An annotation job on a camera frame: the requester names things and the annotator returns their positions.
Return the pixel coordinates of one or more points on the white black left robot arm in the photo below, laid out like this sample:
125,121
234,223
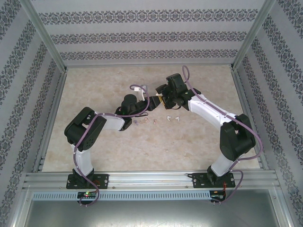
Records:
82,160

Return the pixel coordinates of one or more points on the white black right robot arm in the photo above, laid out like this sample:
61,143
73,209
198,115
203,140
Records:
213,111

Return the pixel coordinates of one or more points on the green controller board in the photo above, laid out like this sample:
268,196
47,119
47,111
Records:
87,194
217,196

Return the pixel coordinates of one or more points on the grey metal sheet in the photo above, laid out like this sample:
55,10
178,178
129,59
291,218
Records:
151,215

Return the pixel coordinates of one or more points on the aluminium wall bottom rail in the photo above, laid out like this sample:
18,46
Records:
149,65

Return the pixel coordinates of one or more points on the aluminium side rail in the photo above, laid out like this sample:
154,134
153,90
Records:
241,94
52,118

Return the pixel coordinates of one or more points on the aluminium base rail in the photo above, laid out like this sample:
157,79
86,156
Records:
151,179

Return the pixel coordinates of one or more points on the aluminium frame post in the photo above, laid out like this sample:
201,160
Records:
44,35
251,35

